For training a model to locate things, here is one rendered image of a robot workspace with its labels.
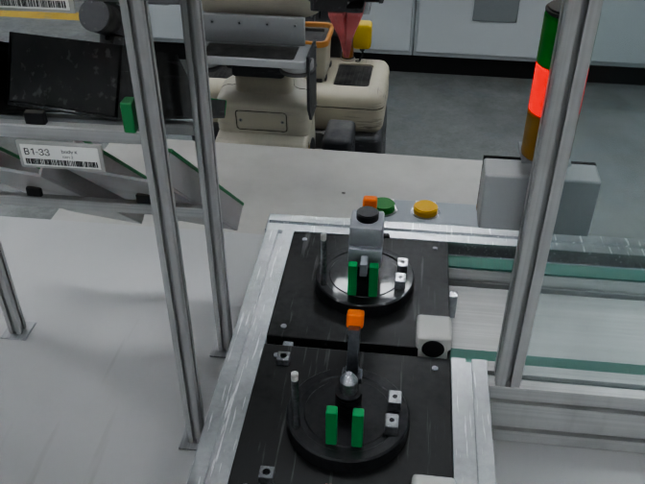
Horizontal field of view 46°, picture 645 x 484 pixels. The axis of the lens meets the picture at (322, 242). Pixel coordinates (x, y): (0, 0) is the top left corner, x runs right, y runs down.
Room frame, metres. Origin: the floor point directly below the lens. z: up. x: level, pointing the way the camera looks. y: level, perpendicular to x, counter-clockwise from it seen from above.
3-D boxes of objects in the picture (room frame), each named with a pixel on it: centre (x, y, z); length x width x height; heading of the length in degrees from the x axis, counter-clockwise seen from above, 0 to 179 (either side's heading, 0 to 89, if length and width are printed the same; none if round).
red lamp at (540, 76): (0.70, -0.23, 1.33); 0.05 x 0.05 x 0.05
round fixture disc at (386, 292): (0.84, -0.06, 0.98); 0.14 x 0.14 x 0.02
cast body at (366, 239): (0.83, -0.06, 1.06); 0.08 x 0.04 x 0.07; 173
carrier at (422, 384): (0.59, -0.03, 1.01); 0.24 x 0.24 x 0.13; 83
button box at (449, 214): (1.05, -0.17, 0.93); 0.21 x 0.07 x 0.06; 83
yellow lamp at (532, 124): (0.70, -0.23, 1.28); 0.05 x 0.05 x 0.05
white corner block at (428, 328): (0.73, -0.14, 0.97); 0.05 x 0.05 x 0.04; 83
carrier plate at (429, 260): (0.84, -0.06, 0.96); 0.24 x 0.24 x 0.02; 83
